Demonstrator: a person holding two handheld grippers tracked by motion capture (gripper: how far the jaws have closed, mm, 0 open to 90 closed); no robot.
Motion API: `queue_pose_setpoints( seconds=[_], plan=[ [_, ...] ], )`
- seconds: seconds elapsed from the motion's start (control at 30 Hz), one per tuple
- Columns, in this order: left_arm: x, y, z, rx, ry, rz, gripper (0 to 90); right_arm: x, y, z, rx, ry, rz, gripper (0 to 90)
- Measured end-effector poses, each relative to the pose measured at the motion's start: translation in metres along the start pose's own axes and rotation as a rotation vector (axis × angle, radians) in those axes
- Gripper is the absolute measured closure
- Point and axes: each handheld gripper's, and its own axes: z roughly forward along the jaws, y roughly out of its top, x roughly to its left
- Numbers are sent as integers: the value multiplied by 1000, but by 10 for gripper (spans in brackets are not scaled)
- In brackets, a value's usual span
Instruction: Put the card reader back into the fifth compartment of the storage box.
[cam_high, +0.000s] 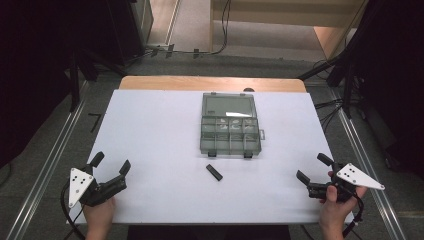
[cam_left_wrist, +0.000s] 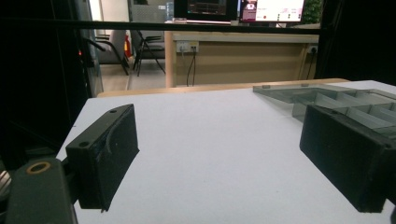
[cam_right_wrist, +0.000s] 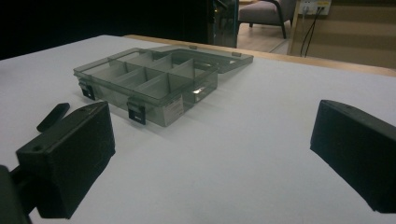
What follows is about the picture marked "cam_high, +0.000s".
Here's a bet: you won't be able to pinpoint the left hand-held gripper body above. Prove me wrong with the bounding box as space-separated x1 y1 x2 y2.
68 164 128 209

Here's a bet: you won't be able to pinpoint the wooden table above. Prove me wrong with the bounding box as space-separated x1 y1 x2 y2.
118 75 308 94

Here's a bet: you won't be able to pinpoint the black hanging cable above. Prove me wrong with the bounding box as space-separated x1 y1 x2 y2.
181 0 233 56

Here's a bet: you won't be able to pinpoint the person's left hand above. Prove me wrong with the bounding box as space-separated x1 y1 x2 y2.
82 196 117 228

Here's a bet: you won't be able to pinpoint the white table board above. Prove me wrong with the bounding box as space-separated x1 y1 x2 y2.
68 89 355 225

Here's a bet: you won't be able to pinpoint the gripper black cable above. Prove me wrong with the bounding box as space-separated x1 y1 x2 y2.
60 182 86 240
341 190 365 238

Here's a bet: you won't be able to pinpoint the small black bar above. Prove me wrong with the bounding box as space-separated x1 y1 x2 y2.
205 163 224 182

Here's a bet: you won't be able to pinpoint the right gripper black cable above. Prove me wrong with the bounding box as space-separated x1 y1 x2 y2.
341 190 365 238

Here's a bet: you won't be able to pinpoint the black metal stand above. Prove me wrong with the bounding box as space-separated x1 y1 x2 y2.
297 33 371 118
64 49 128 113

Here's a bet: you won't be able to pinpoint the light wooden cabinet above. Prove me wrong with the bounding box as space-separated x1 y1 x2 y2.
209 0 368 63

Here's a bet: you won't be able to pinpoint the aluminium floor rail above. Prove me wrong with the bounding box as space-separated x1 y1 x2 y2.
328 87 408 240
5 81 90 240

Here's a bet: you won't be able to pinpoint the clear grey compartment box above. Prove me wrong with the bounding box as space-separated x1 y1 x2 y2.
199 92 266 159

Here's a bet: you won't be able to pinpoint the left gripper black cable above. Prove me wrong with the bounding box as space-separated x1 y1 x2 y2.
60 182 86 240

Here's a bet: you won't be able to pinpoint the person's right hand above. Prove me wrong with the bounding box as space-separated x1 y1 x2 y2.
318 170 368 230

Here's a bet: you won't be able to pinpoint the black floor cables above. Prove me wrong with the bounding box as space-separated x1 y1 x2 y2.
313 59 348 132

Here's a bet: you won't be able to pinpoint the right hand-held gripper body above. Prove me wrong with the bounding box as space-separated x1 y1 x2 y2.
307 162 386 203

